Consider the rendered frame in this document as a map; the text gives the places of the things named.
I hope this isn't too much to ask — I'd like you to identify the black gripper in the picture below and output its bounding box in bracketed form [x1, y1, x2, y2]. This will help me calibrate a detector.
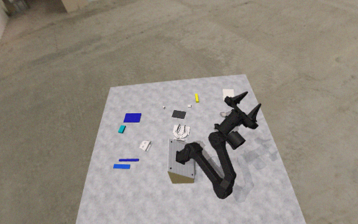
[224, 92, 261, 129]

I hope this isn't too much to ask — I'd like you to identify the small teal block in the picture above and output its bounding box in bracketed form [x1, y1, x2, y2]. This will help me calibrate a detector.
[118, 125, 126, 134]

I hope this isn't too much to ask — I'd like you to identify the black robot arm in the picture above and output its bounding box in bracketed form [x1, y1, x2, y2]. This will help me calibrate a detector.
[176, 120, 246, 199]

